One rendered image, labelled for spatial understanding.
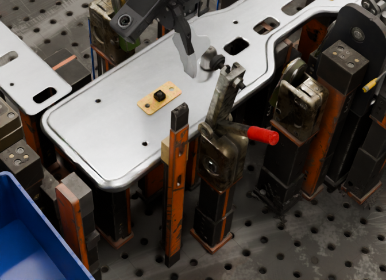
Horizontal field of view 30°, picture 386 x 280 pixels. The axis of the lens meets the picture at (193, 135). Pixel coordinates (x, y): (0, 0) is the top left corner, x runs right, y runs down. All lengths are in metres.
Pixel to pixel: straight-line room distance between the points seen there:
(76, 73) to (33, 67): 0.08
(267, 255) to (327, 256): 0.12
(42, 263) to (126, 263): 0.39
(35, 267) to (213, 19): 0.64
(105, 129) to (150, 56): 0.20
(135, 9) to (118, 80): 0.27
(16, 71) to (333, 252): 0.74
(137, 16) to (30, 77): 0.34
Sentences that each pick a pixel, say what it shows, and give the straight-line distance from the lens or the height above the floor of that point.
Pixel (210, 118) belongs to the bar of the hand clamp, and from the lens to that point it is 1.19.
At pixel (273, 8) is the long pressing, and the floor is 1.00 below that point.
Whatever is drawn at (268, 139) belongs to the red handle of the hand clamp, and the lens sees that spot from 1.11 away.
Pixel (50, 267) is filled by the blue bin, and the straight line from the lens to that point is 1.12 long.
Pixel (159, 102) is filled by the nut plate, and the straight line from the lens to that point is 1.33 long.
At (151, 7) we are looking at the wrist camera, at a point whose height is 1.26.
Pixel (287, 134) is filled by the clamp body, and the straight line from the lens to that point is 1.37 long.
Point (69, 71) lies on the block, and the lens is 1.41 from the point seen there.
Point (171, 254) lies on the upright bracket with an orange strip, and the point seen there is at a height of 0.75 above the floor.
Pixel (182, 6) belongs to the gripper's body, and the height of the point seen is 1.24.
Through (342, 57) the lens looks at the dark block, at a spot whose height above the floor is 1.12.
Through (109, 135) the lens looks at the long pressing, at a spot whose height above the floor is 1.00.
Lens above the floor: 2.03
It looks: 53 degrees down
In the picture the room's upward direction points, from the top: 5 degrees clockwise
